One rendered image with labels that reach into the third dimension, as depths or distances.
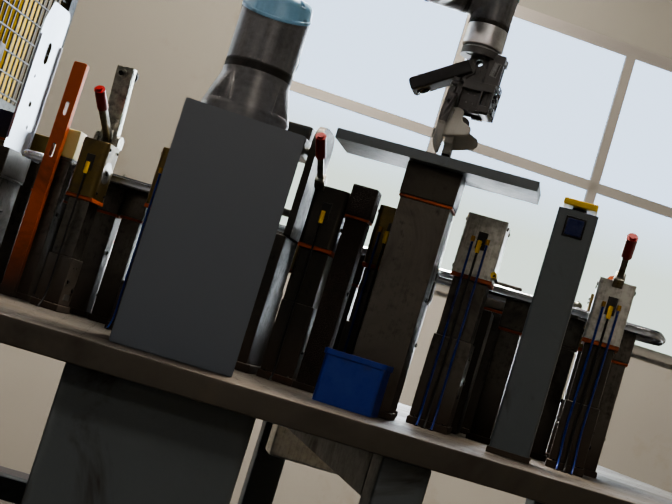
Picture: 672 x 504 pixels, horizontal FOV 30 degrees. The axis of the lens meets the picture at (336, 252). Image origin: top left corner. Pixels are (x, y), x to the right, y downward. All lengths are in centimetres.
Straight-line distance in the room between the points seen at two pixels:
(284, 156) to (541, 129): 275
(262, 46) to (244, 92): 8
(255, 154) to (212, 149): 7
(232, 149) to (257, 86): 12
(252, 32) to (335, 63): 247
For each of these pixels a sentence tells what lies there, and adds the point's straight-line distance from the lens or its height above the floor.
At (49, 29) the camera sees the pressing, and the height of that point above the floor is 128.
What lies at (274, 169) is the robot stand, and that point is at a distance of 199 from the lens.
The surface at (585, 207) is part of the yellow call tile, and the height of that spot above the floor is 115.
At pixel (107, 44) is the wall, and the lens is 451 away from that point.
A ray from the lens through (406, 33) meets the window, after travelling 460.
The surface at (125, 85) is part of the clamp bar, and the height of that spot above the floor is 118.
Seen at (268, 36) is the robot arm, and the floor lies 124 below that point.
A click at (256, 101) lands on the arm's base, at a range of 203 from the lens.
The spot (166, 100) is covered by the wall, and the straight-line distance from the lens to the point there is 448.
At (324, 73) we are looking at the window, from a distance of 452.
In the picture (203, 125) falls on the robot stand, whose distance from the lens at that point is 199.
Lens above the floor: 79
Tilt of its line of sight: 4 degrees up
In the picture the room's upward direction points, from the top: 17 degrees clockwise
